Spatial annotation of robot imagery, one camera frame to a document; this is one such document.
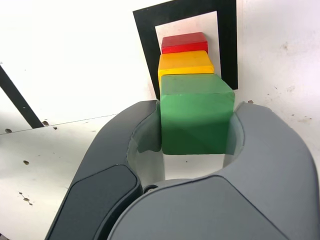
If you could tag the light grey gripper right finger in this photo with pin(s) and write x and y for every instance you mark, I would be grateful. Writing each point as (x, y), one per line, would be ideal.
(250, 200)

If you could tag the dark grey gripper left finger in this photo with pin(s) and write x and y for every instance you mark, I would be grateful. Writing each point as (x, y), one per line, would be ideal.
(100, 162)

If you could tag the green cube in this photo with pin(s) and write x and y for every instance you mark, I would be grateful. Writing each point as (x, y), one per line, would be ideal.
(195, 117)

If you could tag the yellow cube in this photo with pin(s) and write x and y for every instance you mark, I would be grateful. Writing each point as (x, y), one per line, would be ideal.
(186, 63)

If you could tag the red cube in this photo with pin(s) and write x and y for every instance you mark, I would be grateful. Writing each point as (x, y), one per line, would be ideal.
(185, 42)

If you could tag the black tape square outline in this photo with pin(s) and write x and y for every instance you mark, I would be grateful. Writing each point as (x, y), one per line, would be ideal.
(143, 37)

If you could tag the black tape strip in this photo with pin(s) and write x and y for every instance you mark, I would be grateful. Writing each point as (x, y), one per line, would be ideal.
(17, 100)

